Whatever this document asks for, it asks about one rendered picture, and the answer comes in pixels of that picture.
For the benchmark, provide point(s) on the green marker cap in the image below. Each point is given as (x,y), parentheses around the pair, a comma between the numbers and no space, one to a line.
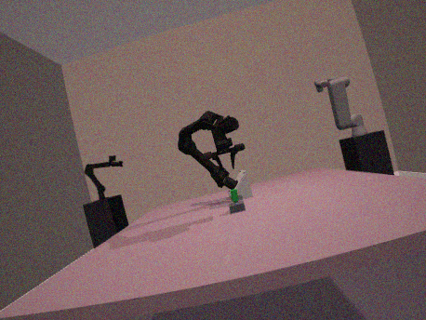
(234,195)

